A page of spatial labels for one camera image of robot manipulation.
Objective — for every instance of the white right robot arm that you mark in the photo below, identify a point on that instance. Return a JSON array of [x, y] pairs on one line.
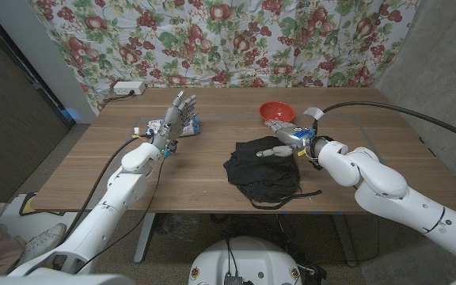
[[386, 186]]

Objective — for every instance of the white power strip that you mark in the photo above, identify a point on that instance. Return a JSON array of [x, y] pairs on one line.
[[127, 88]]

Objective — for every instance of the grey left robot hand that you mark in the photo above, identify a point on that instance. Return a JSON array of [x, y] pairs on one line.
[[172, 122]]

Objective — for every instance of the white yellow floor board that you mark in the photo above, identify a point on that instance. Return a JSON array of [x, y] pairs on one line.
[[30, 206]]

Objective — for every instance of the dark wooden door panel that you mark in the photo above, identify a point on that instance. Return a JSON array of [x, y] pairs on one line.
[[14, 118]]

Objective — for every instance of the red bowl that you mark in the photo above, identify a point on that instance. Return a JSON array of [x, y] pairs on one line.
[[277, 111]]

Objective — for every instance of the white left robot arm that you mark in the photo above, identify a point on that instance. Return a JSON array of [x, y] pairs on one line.
[[125, 190]]

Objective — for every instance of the floral fruit print backdrop cloth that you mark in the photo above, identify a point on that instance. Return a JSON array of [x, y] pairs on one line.
[[220, 43]]

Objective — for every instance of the black shorts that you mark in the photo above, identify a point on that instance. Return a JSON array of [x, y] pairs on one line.
[[259, 178]]

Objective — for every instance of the blue tape patch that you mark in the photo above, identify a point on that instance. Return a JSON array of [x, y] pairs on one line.
[[71, 114]]

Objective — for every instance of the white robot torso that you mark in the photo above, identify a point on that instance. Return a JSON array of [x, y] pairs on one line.
[[248, 261]]

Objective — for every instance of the grey metal table leg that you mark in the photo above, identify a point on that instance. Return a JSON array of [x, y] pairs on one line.
[[346, 241], [145, 237]]

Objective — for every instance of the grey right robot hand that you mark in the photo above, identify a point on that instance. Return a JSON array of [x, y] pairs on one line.
[[295, 138]]

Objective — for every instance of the white blue package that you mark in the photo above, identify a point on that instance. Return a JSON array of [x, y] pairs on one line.
[[153, 127]]

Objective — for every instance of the white sneaker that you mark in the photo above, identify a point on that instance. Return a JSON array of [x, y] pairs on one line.
[[44, 241]]

